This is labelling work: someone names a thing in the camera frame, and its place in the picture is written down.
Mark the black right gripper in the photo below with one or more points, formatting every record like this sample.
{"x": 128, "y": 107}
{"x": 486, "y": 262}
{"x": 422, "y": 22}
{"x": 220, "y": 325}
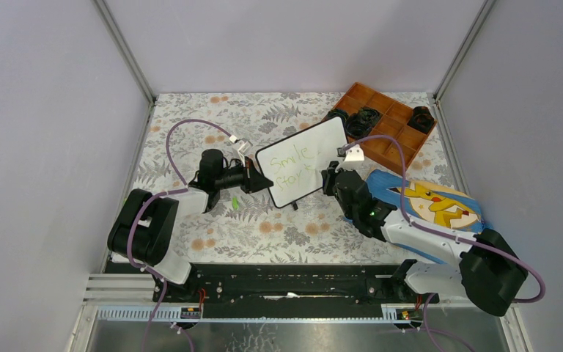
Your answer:
{"x": 328, "y": 176}

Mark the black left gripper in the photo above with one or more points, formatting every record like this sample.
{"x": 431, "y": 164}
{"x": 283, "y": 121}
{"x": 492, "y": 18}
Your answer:
{"x": 253, "y": 180}

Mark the white whiteboard black frame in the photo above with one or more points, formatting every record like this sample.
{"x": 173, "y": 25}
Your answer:
{"x": 294, "y": 164}

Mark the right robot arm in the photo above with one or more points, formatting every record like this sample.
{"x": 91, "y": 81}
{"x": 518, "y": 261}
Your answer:
{"x": 479, "y": 266}

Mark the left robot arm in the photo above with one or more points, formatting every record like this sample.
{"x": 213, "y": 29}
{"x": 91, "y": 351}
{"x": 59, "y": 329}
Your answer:
{"x": 143, "y": 229}

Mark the black rings middle compartment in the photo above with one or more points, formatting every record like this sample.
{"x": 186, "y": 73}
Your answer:
{"x": 364, "y": 121}

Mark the black rings compartment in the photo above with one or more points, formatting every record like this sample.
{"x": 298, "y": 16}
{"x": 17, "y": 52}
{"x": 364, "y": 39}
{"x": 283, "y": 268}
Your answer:
{"x": 336, "y": 114}
{"x": 421, "y": 117}
{"x": 364, "y": 121}

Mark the black rings left compartment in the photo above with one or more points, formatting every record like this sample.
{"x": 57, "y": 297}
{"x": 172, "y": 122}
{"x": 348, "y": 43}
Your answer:
{"x": 336, "y": 114}

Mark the orange wooden compartment tray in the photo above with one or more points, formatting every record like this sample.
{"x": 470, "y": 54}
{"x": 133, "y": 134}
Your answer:
{"x": 367, "y": 112}

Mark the floral tablecloth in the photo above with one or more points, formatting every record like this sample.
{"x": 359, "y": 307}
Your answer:
{"x": 183, "y": 125}

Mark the black rings right compartment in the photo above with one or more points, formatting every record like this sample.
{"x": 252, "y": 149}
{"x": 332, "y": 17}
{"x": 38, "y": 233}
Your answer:
{"x": 421, "y": 117}

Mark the blue Pikachu cloth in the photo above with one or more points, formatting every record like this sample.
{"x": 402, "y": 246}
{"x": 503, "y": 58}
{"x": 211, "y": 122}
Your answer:
{"x": 433, "y": 222}

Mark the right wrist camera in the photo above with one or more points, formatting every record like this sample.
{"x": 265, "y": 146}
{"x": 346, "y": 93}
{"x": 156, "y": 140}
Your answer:
{"x": 353, "y": 157}

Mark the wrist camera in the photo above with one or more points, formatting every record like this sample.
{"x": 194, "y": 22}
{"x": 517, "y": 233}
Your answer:
{"x": 240, "y": 150}
{"x": 353, "y": 157}

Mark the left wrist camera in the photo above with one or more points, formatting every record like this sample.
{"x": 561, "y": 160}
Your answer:
{"x": 240, "y": 150}

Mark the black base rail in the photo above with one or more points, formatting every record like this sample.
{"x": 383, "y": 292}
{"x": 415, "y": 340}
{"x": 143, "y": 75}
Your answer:
{"x": 289, "y": 292}

